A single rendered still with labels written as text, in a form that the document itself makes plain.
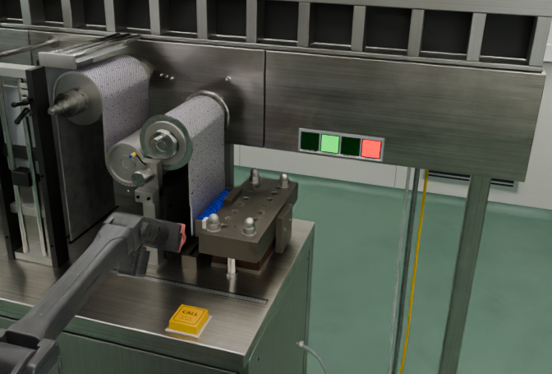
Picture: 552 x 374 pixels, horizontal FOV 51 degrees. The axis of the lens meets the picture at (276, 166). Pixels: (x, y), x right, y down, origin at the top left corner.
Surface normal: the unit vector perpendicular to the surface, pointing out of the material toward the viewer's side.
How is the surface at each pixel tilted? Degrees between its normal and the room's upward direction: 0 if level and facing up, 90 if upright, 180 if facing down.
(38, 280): 0
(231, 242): 90
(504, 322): 0
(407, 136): 90
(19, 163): 90
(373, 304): 0
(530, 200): 90
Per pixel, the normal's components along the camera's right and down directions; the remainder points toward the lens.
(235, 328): 0.03, -0.92
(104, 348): -0.29, 0.36
